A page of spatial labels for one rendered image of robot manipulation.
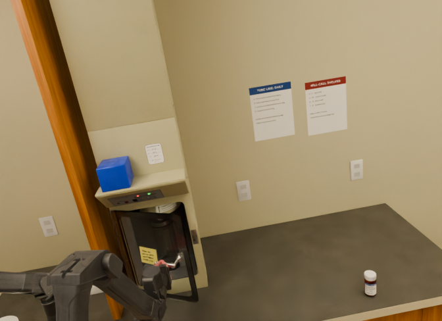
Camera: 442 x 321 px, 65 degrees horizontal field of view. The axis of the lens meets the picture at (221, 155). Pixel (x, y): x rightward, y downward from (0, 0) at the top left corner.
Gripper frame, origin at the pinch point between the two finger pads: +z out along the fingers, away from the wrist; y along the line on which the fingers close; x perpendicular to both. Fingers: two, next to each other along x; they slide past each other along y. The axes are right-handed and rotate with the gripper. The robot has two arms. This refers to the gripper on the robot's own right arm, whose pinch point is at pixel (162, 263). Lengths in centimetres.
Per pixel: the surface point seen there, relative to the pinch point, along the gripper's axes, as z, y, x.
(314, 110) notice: 59, 33, -81
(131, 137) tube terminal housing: 13.9, 46.3, 2.7
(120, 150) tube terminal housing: 13.7, 42.3, 7.8
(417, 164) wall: 61, -8, -137
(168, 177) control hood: 7.1, 31.0, -8.3
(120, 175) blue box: 3.0, 36.2, 7.1
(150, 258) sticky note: 6.8, -1.6, 5.3
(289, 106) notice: 59, 37, -68
